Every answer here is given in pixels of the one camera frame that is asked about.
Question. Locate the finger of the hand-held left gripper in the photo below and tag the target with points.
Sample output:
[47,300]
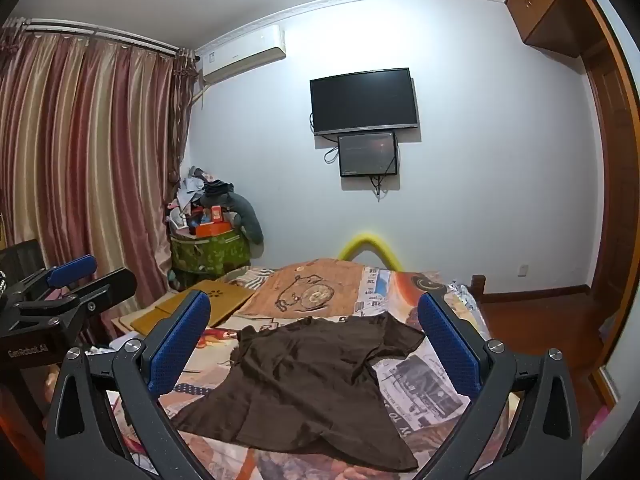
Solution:
[72,267]
[112,285]

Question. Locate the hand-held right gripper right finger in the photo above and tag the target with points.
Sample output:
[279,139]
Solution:
[447,345]

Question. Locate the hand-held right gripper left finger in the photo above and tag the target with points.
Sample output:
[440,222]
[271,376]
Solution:
[177,345]

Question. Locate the brown t-shirt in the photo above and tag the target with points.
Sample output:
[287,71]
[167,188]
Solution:
[300,380]

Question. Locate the pile of clothes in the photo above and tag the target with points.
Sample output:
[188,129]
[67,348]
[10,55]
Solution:
[200,185]

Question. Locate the light wooden nightstand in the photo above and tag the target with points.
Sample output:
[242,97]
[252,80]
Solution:
[127,322]

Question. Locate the black mesh chair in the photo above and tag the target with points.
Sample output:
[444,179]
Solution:
[20,257]

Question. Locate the wooden lap desk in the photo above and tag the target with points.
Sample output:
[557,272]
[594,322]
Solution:
[220,300]

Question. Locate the small white fan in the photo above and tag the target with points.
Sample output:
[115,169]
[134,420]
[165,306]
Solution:
[178,217]

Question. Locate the green storage box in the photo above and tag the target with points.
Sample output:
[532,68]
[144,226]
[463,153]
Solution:
[210,255]

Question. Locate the striped pillow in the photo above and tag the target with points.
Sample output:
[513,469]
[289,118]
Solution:
[250,277]

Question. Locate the striped pink curtain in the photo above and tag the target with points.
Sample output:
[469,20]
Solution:
[75,160]

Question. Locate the orange box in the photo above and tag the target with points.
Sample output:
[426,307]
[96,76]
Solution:
[212,230]

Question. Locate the small red box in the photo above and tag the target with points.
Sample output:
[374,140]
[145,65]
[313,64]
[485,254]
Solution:
[216,214]

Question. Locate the yellow foam tube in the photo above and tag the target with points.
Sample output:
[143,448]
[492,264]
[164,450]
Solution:
[367,240]

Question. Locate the printed bed sheet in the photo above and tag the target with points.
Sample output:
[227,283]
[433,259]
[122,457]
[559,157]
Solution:
[310,285]

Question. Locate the small black monitor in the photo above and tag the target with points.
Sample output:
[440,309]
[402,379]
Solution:
[367,155]

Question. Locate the wooden door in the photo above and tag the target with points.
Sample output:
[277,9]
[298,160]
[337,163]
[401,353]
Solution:
[610,160]

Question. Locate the white air conditioner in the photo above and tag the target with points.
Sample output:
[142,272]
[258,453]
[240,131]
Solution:
[240,55]

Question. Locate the wooden overhead cabinet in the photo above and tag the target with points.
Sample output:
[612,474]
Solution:
[540,0]

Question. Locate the wooden bed frame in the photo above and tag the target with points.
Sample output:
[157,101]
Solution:
[478,287]

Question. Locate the white curtain rail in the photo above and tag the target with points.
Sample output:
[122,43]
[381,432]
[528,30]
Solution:
[100,35]

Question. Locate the black wall television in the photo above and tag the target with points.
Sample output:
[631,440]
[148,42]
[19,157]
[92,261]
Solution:
[362,100]

